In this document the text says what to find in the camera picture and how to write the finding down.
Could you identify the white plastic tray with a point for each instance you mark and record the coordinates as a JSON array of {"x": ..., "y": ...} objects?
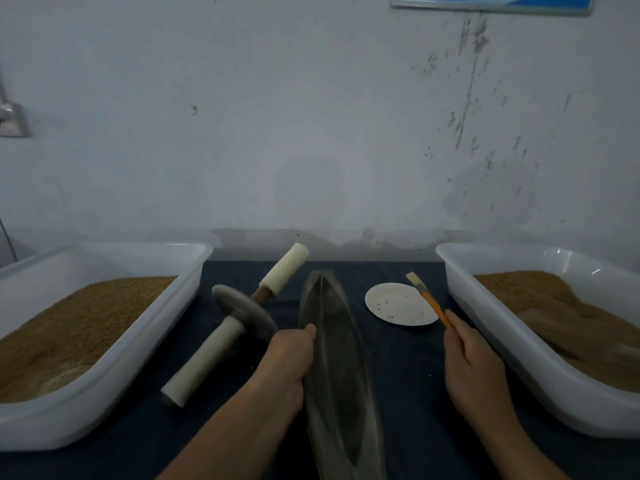
[
  {"x": 140, "y": 355},
  {"x": 520, "y": 365}
]

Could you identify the white round plate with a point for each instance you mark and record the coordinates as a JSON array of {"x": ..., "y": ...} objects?
[{"x": 395, "y": 307}]

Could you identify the person's right hand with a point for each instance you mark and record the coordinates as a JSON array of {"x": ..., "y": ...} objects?
[{"x": 478, "y": 375}]

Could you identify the boat-shaped metal grinding trough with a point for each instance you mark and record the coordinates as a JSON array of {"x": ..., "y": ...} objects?
[{"x": 345, "y": 395}]

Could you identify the dark blue tablecloth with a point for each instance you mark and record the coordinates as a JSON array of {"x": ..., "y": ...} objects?
[{"x": 420, "y": 395}]

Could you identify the blue wall poster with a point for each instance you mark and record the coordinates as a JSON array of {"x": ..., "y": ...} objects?
[{"x": 490, "y": 1}]

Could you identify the person's left hand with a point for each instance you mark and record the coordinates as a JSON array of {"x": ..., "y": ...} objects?
[{"x": 282, "y": 365}]

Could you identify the grey wall fixture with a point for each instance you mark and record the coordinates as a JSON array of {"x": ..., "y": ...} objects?
[{"x": 12, "y": 120}]

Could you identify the person's left forearm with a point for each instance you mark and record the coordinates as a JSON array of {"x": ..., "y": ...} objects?
[{"x": 240, "y": 440}]

